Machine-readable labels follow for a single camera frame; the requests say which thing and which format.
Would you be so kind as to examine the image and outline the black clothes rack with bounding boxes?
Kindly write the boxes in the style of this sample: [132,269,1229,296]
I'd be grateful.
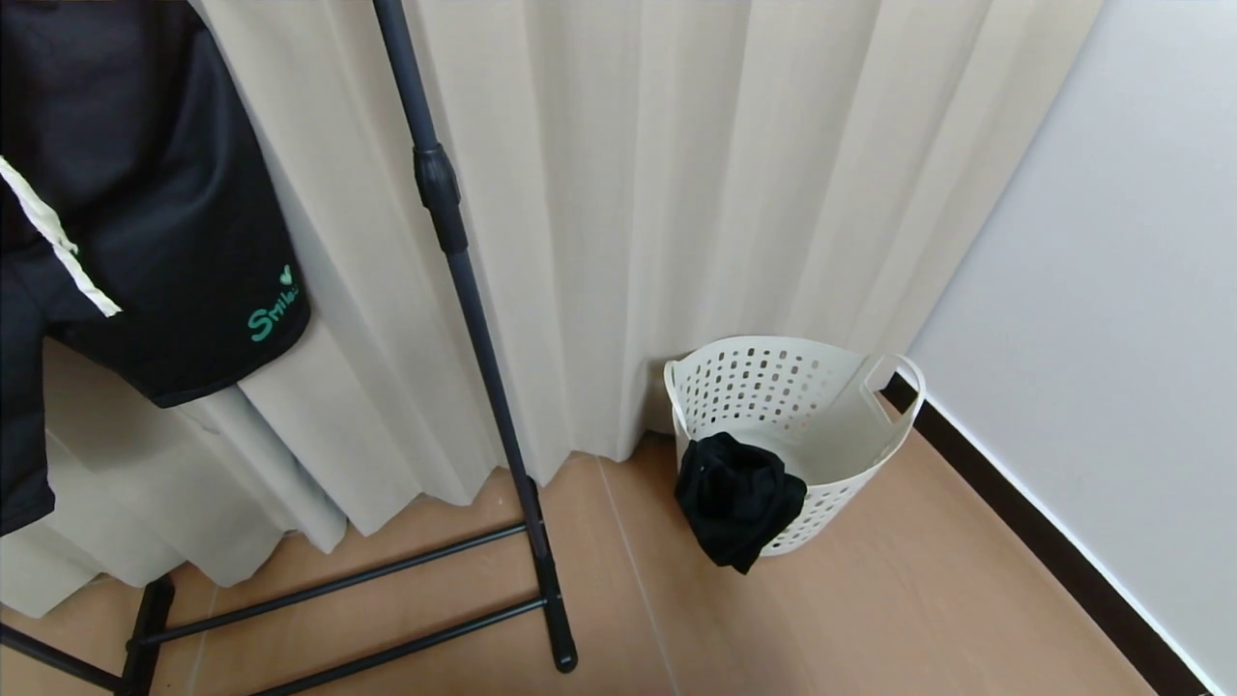
[0,0,579,696]

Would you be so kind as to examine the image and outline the black shorts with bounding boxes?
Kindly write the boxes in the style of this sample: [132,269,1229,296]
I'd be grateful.
[0,0,312,537]

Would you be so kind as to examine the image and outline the white curtain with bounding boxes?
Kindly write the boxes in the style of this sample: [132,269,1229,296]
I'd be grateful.
[188,0,1103,557]
[0,338,291,620]

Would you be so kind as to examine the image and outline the white laundry basket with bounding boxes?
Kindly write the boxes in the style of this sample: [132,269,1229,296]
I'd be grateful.
[663,335,927,558]

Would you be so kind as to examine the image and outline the black garment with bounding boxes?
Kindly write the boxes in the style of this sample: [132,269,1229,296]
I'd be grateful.
[674,431,809,576]

